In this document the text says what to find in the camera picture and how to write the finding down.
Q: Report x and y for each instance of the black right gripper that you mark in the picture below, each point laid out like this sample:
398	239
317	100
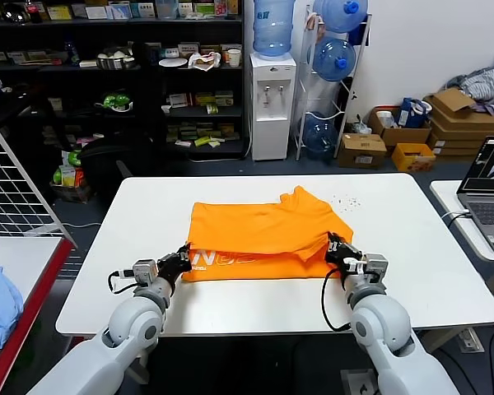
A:
346	256

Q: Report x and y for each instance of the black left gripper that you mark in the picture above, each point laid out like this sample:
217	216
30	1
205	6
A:
171	267

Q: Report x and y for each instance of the orange t-shirt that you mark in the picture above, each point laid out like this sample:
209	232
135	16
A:
263	222

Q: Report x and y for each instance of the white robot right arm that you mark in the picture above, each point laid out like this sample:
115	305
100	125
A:
378	321

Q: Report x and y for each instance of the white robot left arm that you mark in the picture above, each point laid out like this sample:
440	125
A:
136	325

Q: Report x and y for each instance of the grey striped clothes pile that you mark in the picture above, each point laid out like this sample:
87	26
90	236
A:
481	85

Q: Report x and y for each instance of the large white table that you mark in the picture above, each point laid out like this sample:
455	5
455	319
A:
416	267

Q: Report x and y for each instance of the closed cardboard box with label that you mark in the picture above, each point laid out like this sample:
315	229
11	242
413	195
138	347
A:
362	153

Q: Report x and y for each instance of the large blue water jug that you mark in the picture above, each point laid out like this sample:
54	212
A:
319	137
337	15
331	61
273	32

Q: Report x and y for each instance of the yellow printed carton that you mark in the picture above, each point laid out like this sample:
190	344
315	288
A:
413	161

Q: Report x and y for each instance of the small white side table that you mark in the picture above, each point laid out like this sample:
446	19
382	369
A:
448	197

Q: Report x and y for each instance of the black office chair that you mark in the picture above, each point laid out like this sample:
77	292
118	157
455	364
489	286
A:
107	164

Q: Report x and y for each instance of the white water dispenser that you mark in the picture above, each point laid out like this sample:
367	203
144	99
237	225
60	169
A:
271	136

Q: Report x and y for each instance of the open cardboard box red rim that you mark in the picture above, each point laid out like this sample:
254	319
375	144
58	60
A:
407	135

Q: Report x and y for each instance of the basket of snack packs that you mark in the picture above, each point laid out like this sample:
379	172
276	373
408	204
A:
70	177

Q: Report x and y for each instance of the grey floor plate with symbol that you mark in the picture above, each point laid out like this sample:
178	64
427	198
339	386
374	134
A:
357	384

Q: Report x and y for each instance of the red-edged white table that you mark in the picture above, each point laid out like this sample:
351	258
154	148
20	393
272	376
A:
45	290

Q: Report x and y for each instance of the blue shopping bag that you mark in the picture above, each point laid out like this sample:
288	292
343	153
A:
409	112

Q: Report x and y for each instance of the grey open laptop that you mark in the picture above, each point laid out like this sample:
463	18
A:
486	214

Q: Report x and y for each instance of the flat cardboard box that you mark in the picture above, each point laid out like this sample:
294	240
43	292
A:
459	152
457	140

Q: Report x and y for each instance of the grey floor power socket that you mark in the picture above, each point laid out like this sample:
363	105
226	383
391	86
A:
471	341

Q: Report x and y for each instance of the white bowl of green items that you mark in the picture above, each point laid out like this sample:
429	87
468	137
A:
115	101

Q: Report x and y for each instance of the large cardboard box open flap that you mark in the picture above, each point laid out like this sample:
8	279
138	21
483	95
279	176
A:
469	116

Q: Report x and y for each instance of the light blue cloth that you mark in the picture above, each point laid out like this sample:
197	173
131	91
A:
0	308

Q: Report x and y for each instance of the white plate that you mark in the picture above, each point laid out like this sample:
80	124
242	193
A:
173	62

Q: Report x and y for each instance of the white plastic bag with bread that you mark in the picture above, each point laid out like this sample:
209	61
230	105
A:
206	61

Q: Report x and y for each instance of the white paper cup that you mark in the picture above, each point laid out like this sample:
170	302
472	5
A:
234	58

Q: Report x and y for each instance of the metal bowl with white buns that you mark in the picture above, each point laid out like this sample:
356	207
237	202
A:
115	62

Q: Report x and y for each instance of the pink cloth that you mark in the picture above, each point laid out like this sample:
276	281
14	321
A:
313	24

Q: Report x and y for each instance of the black shelving unit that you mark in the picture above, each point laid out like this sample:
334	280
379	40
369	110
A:
107	22

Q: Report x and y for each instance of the clear plastic container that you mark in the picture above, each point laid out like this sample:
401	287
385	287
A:
166	9

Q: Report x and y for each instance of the cola bottle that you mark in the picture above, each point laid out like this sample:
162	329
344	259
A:
35	11

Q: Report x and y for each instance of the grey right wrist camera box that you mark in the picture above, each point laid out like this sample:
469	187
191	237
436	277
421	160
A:
376	267

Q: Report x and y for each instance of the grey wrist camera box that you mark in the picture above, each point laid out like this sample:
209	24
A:
376	267
143	271

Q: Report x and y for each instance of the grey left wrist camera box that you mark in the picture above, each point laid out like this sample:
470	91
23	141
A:
143	271

